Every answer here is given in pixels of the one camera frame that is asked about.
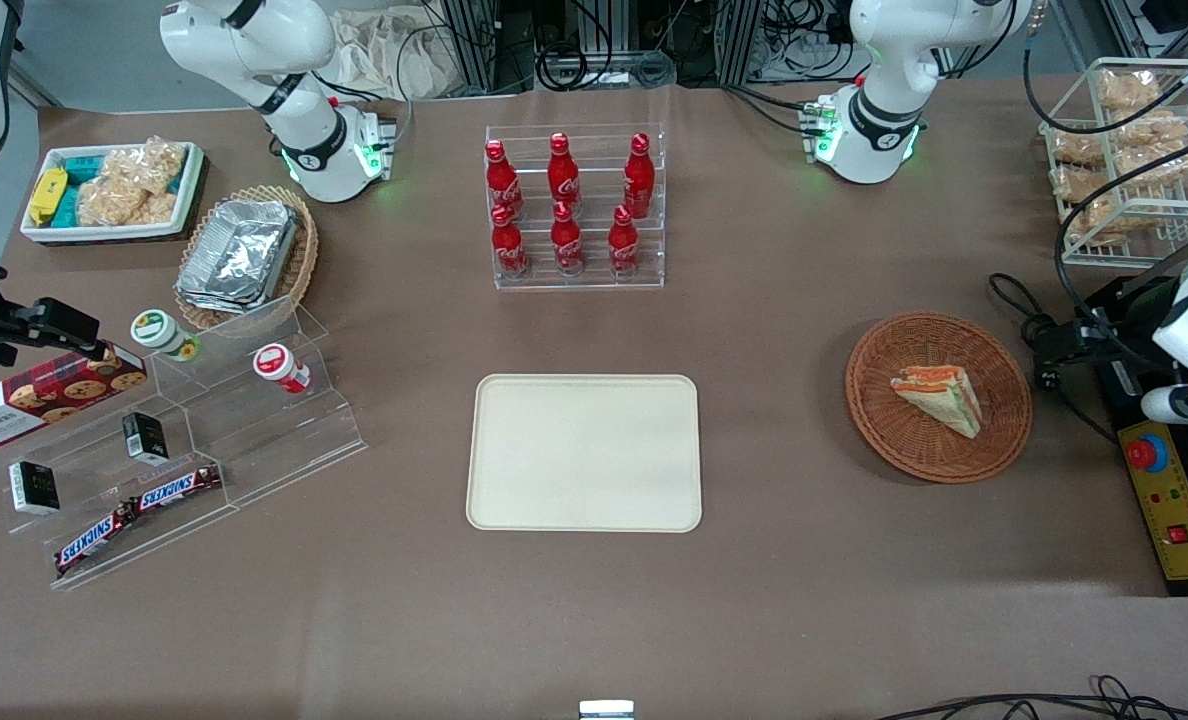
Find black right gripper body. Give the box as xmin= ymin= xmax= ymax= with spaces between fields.
xmin=0 ymin=297 xmax=105 ymax=367

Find triangular sandwich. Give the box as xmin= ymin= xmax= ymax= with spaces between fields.
xmin=890 ymin=365 xmax=984 ymax=440

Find oval tan wicker basket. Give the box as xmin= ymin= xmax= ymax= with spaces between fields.
xmin=173 ymin=185 xmax=320 ymax=333

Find cream rectangular tray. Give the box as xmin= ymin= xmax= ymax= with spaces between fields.
xmin=466 ymin=374 xmax=703 ymax=534

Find round brown wicker basket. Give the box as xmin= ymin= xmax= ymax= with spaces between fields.
xmin=845 ymin=312 xmax=1034 ymax=486

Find red Walkers cookie box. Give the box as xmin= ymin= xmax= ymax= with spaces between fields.
xmin=0 ymin=343 xmax=149 ymax=451

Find green lid yoghurt cup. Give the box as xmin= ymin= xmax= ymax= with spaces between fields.
xmin=130 ymin=309 xmax=202 ymax=363

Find yellow snack pack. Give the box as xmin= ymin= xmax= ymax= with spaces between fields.
xmin=29 ymin=167 xmax=69 ymax=227

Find clear bag of rice crisps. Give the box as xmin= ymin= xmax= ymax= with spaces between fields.
xmin=75 ymin=176 xmax=179 ymax=228
xmin=102 ymin=136 xmax=188 ymax=199

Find small black box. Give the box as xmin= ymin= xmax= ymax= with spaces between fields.
xmin=8 ymin=460 xmax=62 ymax=516
xmin=121 ymin=411 xmax=169 ymax=466

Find teal snack pack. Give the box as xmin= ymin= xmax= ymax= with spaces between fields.
xmin=52 ymin=150 xmax=113 ymax=230

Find clear acrylic stepped stand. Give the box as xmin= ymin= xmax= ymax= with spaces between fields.
xmin=0 ymin=392 xmax=242 ymax=592
xmin=149 ymin=294 xmax=369 ymax=509

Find white rectangular snack bin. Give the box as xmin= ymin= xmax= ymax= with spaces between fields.
xmin=20 ymin=141 xmax=206 ymax=245

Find stacked aluminium foil containers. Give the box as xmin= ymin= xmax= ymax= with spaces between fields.
xmin=175 ymin=199 xmax=302 ymax=315

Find Snickers chocolate bar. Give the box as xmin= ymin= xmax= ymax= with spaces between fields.
xmin=131 ymin=463 xmax=224 ymax=514
xmin=53 ymin=504 xmax=141 ymax=577

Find red lid yoghurt cup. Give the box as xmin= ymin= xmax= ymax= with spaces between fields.
xmin=252 ymin=343 xmax=312 ymax=395

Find beige cloth bag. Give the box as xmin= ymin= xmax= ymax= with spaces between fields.
xmin=328 ymin=7 xmax=453 ymax=102

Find red cola bottle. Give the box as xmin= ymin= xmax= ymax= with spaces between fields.
xmin=550 ymin=200 xmax=587 ymax=278
xmin=485 ymin=139 xmax=526 ymax=222
xmin=491 ymin=204 xmax=532 ymax=281
xmin=622 ymin=133 xmax=656 ymax=220
xmin=607 ymin=204 xmax=642 ymax=278
xmin=548 ymin=132 xmax=583 ymax=217

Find clear acrylic bottle rack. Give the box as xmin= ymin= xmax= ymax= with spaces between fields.
xmin=484 ymin=123 xmax=667 ymax=292

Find clear bag of fried snacks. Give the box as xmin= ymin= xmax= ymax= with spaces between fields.
xmin=1096 ymin=68 xmax=1163 ymax=112
xmin=1066 ymin=195 xmax=1127 ymax=247
xmin=1112 ymin=108 xmax=1188 ymax=151
xmin=1050 ymin=128 xmax=1107 ymax=168
xmin=1112 ymin=142 xmax=1188 ymax=191
xmin=1050 ymin=165 xmax=1107 ymax=203

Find red emergency stop button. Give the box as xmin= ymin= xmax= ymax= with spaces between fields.
xmin=1125 ymin=436 xmax=1171 ymax=474

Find black control box yellow panel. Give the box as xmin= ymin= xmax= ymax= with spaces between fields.
xmin=1074 ymin=215 xmax=1188 ymax=598

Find aluminium frame post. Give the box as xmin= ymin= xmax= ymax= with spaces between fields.
xmin=716 ymin=0 xmax=763 ymax=87
xmin=442 ymin=0 xmax=501 ymax=97

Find black power cable with plug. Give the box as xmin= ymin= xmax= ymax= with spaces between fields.
xmin=987 ymin=271 xmax=1121 ymax=447

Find thin black floor cable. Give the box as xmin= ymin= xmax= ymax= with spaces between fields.
xmin=872 ymin=674 xmax=1188 ymax=720

